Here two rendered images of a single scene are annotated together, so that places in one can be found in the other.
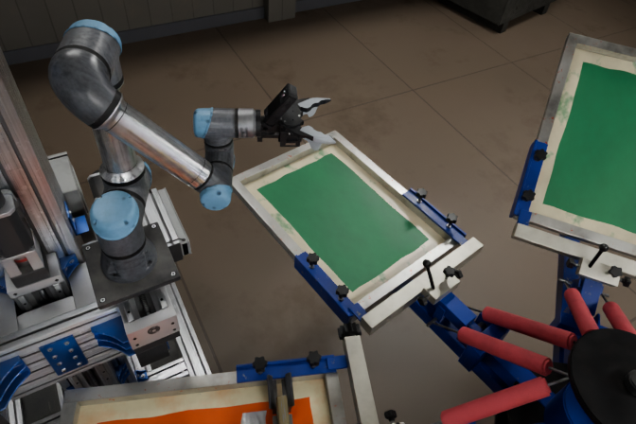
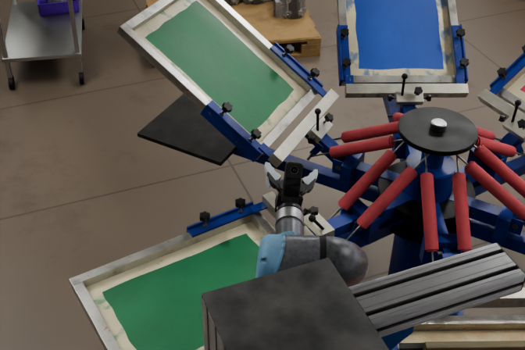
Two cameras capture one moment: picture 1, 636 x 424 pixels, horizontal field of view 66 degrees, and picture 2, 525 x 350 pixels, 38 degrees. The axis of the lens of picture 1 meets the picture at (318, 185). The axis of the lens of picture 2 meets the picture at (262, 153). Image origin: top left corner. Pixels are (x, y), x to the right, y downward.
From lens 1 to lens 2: 1.93 m
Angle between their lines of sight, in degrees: 58
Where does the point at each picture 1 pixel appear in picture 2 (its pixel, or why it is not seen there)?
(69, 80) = (358, 253)
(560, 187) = (242, 116)
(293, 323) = not seen: outside the picture
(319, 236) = not seen: hidden behind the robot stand
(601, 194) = (255, 98)
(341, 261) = not seen: hidden behind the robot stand
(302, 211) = (193, 329)
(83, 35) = (301, 240)
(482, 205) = (76, 245)
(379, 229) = (228, 267)
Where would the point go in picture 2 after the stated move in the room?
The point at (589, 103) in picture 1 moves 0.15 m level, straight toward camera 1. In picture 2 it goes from (182, 58) to (206, 70)
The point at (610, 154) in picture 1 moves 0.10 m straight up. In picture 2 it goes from (227, 73) to (226, 53)
